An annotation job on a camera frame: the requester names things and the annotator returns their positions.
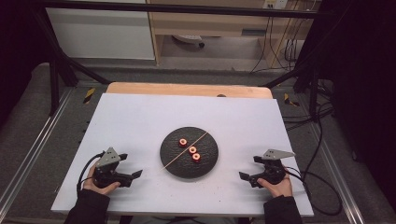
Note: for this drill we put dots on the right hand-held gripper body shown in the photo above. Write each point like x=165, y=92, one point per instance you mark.
x=272, y=171

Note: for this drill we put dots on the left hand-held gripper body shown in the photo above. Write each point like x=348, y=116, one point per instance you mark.
x=106, y=174

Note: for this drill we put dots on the round black plate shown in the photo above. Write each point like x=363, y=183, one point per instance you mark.
x=179, y=165

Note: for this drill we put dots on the thin wooden skewer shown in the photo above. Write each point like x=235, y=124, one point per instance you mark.
x=177, y=159

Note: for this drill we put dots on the person's left hand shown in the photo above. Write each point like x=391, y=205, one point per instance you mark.
x=99, y=189

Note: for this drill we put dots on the person's right hand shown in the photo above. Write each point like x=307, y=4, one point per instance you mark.
x=281, y=188

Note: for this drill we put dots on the white table board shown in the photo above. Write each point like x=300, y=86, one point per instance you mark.
x=137, y=124

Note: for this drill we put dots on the yellow black tape strip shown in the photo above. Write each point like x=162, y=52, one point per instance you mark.
x=290, y=100
x=89, y=95

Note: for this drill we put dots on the wooden table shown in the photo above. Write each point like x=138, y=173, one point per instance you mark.
x=186, y=89

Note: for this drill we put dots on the black metal stand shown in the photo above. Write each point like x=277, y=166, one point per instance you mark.
x=306, y=77
x=59, y=65

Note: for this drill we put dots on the white cabinet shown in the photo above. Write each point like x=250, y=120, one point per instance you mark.
x=99, y=34

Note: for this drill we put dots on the dark curtain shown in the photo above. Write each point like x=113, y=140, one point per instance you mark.
x=364, y=77
x=15, y=46

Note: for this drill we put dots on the white device under desk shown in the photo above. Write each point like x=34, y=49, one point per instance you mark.
x=188, y=39

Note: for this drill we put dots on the light wooden desk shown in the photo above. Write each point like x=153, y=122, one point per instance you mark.
x=211, y=25

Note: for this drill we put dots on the white power strip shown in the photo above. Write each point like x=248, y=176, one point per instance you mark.
x=275, y=3

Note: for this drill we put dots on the black metal crossbar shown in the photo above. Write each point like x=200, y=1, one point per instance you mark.
x=186, y=7

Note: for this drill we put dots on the aluminium floor rail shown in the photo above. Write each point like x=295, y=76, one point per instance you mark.
x=34, y=149
x=339, y=174

